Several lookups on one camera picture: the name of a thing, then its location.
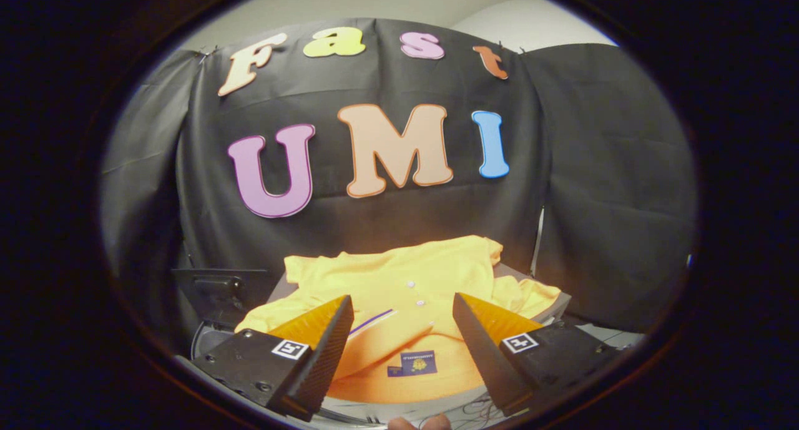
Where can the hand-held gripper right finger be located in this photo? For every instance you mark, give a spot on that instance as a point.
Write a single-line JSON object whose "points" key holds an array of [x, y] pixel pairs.
{"points": [[484, 355]]}

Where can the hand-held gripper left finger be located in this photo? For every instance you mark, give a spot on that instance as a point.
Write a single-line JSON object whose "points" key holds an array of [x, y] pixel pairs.
{"points": [[321, 355]]}

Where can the orange polo shirt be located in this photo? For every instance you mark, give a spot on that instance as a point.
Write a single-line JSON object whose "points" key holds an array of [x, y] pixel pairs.
{"points": [[399, 280]]}

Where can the grey washing machine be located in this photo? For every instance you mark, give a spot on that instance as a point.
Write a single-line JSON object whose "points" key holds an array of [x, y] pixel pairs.
{"points": [[209, 341]]}

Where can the dark washing machine lid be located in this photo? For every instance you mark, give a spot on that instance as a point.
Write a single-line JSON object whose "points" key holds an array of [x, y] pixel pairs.
{"points": [[218, 293]]}

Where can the black backdrop cloth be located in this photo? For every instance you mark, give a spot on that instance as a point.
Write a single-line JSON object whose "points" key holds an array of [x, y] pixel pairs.
{"points": [[387, 224]]}

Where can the white cabinet with grey frame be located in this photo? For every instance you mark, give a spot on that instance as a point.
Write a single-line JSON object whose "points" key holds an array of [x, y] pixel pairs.
{"points": [[555, 305]]}

